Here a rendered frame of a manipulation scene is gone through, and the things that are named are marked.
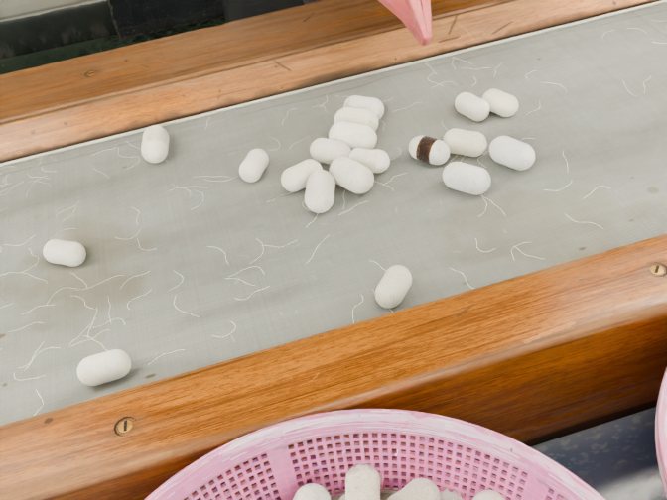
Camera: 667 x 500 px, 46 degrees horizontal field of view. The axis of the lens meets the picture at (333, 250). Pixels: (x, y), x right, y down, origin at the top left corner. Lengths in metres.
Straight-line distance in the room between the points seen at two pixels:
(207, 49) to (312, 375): 0.40
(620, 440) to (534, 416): 0.06
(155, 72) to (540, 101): 0.33
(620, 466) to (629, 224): 0.15
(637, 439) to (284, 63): 0.42
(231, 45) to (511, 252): 0.35
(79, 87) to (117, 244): 0.20
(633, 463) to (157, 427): 0.27
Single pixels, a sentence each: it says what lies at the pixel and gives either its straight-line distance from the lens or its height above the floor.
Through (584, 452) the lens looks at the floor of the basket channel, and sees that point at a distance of 0.50.
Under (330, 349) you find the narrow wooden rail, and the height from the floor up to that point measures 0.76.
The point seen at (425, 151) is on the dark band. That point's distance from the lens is 0.58.
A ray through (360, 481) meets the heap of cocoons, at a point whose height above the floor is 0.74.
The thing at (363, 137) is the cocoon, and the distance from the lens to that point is 0.60.
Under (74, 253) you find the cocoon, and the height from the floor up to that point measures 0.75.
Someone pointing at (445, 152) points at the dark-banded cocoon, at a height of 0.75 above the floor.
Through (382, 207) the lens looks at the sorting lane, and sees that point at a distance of 0.56.
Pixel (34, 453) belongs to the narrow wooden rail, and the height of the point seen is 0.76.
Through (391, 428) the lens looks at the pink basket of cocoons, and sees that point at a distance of 0.40.
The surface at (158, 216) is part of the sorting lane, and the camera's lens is 0.59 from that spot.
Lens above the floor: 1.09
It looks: 41 degrees down
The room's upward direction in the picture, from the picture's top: 9 degrees counter-clockwise
